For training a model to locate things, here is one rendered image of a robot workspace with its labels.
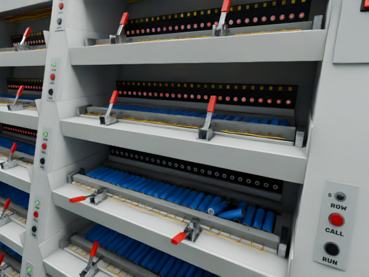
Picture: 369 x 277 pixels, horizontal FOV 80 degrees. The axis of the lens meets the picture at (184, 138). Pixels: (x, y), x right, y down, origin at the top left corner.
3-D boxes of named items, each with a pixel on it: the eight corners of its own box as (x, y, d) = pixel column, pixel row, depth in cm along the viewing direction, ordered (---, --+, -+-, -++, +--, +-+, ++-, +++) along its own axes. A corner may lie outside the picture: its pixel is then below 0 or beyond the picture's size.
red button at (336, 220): (342, 227, 31) (344, 216, 31) (329, 224, 32) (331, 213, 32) (341, 225, 32) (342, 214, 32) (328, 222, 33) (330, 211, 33)
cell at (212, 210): (224, 199, 52) (210, 205, 47) (229, 205, 51) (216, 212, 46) (219, 204, 53) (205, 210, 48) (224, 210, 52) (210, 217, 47)
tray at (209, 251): (284, 304, 36) (292, 259, 33) (54, 204, 63) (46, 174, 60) (291, 227, 53) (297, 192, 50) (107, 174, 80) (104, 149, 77)
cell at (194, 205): (205, 199, 56) (194, 214, 50) (199, 198, 57) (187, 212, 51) (205, 193, 55) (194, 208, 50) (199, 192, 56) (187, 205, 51)
